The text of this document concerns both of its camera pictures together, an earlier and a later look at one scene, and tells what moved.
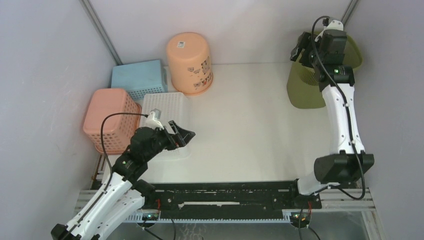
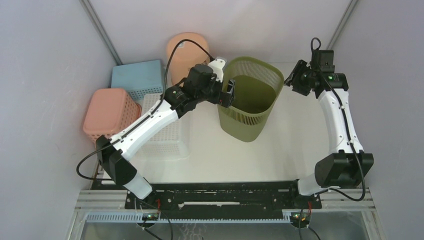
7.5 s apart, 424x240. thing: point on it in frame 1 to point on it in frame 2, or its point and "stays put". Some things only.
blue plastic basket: x=138 y=78 stays put
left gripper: x=182 y=137 to x=222 y=99
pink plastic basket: x=117 y=129 stays put
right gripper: x=302 y=43 to x=293 y=79
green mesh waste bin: x=303 y=87 to x=258 y=86
